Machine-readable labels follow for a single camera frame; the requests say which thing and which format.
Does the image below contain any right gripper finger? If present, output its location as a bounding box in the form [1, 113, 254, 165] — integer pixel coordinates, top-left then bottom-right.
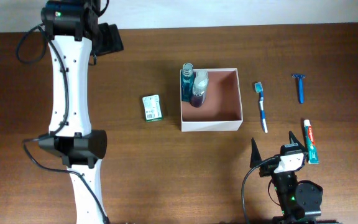
[250, 138, 262, 168]
[288, 131, 306, 152]

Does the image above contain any teal mouthwash bottle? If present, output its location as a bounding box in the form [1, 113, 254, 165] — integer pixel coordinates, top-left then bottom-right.
[181, 63, 195, 102]

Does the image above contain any purple pump soap bottle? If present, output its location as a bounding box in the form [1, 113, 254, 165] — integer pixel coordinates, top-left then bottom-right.
[190, 70, 209, 108]

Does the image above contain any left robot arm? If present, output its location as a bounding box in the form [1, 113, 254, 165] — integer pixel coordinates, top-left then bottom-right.
[39, 0, 124, 223]

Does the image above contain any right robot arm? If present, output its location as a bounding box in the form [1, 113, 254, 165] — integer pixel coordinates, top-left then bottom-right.
[241, 132, 337, 223]

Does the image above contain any Colgate toothpaste tube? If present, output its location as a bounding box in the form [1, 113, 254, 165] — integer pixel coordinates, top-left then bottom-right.
[303, 119, 319, 164]

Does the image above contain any white open cardboard box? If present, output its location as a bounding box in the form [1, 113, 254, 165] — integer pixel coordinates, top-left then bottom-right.
[180, 68, 243, 132]

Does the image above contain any blue white toothbrush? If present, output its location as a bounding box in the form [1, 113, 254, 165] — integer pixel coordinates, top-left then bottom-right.
[254, 82, 268, 133]

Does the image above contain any blue disposable razor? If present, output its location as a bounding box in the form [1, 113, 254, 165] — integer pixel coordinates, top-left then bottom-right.
[292, 73, 305, 104]

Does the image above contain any green white soap box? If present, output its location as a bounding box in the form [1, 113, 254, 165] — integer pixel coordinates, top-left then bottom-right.
[142, 95, 163, 122]

